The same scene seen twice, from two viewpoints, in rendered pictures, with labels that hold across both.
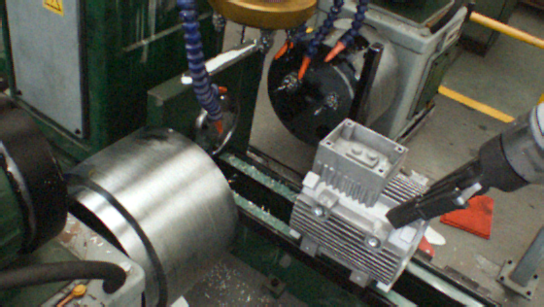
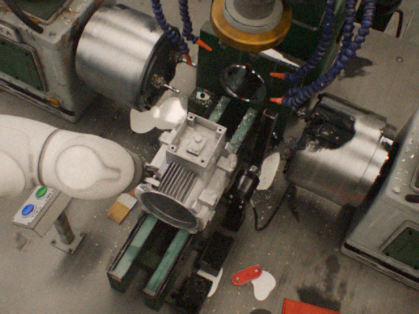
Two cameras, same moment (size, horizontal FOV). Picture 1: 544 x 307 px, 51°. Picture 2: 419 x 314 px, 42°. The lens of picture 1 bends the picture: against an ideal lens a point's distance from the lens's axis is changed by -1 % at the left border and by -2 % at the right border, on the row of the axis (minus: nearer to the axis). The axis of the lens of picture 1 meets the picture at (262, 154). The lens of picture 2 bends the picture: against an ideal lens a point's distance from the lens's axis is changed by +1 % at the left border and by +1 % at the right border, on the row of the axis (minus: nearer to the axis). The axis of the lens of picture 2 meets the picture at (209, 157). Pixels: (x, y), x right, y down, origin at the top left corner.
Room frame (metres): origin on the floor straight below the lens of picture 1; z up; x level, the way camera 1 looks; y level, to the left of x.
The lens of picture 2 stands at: (0.70, -0.81, 2.20)
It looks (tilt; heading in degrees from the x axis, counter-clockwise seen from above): 60 degrees down; 81
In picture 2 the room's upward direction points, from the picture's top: 8 degrees clockwise
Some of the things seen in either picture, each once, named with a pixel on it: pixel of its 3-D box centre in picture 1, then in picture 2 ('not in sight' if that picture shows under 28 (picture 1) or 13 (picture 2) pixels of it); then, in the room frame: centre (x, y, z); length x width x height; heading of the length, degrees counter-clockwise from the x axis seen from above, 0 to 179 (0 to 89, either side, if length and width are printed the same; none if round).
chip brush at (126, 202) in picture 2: not in sight; (133, 192); (0.61, -0.13, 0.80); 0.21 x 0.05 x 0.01; 56
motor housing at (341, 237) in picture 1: (364, 214); (186, 178); (0.75, -0.20, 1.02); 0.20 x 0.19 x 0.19; 63
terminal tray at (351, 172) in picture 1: (358, 162); (196, 146); (0.77, -0.16, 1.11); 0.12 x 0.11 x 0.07; 63
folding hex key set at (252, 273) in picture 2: (421, 244); (246, 275); (0.92, -0.38, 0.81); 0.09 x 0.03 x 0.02; 22
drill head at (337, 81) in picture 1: (340, 78); (346, 154); (1.16, -0.14, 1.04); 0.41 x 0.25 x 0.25; 152
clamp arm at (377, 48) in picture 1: (358, 105); (261, 144); (0.93, -0.16, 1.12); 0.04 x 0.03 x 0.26; 62
